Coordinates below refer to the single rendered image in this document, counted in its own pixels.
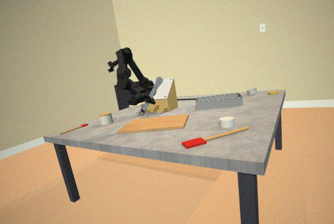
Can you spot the cream short cylinder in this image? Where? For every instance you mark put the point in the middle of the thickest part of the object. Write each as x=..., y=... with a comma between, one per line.
x=227, y=122

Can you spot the red spatula with wooden handle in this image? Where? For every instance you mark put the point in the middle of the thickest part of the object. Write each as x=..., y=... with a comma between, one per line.
x=199, y=141

